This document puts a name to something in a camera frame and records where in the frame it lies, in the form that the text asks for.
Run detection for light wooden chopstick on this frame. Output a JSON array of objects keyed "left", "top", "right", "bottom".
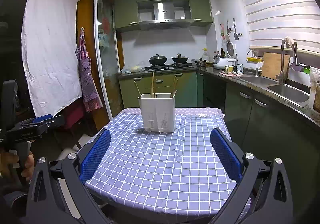
[
  {"left": 153, "top": 79, "right": 157, "bottom": 99},
  {"left": 170, "top": 77, "right": 178, "bottom": 98}
]

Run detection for brown wooden chopstick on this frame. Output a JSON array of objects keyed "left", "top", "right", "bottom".
[
  {"left": 150, "top": 72, "right": 155, "bottom": 99},
  {"left": 171, "top": 78, "right": 178, "bottom": 96}
]

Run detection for green kitchen cabinets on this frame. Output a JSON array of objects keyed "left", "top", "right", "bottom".
[{"left": 114, "top": 0, "right": 319, "bottom": 213}]

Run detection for steel kitchen faucet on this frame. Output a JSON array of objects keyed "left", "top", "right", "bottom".
[{"left": 276, "top": 36, "right": 300, "bottom": 84}]

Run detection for person left hand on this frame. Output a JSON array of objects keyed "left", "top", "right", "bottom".
[{"left": 1, "top": 151, "right": 35, "bottom": 181}]

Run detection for purple checkered apron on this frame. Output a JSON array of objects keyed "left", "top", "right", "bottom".
[{"left": 75, "top": 27, "right": 103, "bottom": 112}]

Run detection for blue checkered tablecloth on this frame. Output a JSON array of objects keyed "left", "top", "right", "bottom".
[{"left": 86, "top": 108, "right": 236, "bottom": 223}]

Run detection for white hanging sheet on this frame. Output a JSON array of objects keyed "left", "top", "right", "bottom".
[{"left": 21, "top": 0, "right": 82, "bottom": 117}]

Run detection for steel sink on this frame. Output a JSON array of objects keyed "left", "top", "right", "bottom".
[{"left": 239, "top": 76, "right": 310, "bottom": 107}]

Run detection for white plastic utensil holder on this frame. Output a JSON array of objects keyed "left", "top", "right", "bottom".
[{"left": 138, "top": 93, "right": 175, "bottom": 133}]

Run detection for wooden cutting board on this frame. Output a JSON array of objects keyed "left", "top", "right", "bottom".
[{"left": 261, "top": 53, "right": 290, "bottom": 80}]

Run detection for white rice cooker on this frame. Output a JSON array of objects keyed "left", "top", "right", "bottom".
[{"left": 213, "top": 56, "right": 236, "bottom": 70}]

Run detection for yellow dish rack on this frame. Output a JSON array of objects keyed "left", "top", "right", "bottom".
[{"left": 247, "top": 50, "right": 263, "bottom": 63}]

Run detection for small steel pot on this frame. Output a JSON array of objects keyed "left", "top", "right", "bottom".
[{"left": 194, "top": 58, "right": 207, "bottom": 67}]

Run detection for black wok with lid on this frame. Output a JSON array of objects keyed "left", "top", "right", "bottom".
[{"left": 149, "top": 54, "right": 167, "bottom": 65}]

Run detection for black pan with lid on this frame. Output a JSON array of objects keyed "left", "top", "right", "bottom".
[{"left": 171, "top": 53, "right": 188, "bottom": 64}]

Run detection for steel range hood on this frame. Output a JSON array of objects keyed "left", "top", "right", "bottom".
[{"left": 138, "top": 0, "right": 195, "bottom": 30}]

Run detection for white window blind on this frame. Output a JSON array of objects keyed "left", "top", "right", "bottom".
[{"left": 242, "top": 0, "right": 319, "bottom": 54}]

